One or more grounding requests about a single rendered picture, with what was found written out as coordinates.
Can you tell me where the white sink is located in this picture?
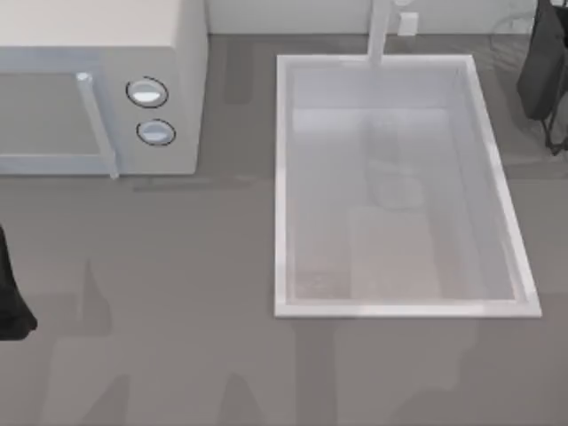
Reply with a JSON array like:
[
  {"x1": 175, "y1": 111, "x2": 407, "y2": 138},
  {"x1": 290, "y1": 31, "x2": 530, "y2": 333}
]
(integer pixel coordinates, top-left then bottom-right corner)
[{"x1": 273, "y1": 53, "x2": 543, "y2": 320}]

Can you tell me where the tall white tap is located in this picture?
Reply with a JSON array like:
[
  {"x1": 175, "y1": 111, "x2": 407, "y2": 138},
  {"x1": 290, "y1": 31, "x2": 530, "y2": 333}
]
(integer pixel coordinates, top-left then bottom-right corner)
[{"x1": 367, "y1": 0, "x2": 391, "y2": 67}]

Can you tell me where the pale microwave oven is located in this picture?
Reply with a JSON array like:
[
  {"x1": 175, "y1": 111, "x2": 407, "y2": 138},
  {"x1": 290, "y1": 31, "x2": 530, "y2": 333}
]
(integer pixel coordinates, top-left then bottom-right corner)
[{"x1": 0, "y1": 0, "x2": 206, "y2": 178}]

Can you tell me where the small microwave knob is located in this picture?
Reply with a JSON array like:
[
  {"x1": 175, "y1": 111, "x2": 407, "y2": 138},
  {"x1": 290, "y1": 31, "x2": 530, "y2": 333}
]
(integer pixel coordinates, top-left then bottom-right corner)
[{"x1": 135, "y1": 118, "x2": 178, "y2": 146}]

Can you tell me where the large microwave knob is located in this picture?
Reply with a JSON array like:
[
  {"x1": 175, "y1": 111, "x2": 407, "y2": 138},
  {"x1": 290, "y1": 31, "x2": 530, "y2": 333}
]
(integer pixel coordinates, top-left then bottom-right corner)
[{"x1": 125, "y1": 75, "x2": 170, "y2": 109}]

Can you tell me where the microwave glass door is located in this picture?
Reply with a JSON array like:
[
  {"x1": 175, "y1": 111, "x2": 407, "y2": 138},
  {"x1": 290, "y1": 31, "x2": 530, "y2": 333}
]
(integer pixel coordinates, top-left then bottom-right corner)
[{"x1": 0, "y1": 55, "x2": 117, "y2": 177}]

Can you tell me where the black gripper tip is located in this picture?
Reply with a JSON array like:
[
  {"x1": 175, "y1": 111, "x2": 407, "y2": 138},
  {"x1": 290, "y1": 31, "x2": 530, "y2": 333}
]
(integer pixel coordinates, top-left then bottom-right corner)
[{"x1": 0, "y1": 225, "x2": 38, "y2": 342}]

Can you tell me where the white wall socket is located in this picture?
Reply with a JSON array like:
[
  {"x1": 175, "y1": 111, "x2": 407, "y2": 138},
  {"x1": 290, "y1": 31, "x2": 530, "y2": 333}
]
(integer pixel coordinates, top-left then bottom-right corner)
[{"x1": 398, "y1": 12, "x2": 420, "y2": 36}]

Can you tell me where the microwave door handle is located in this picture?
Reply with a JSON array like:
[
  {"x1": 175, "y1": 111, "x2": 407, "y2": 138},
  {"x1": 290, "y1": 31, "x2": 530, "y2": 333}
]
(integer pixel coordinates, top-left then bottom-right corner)
[{"x1": 75, "y1": 72, "x2": 121, "y2": 180}]

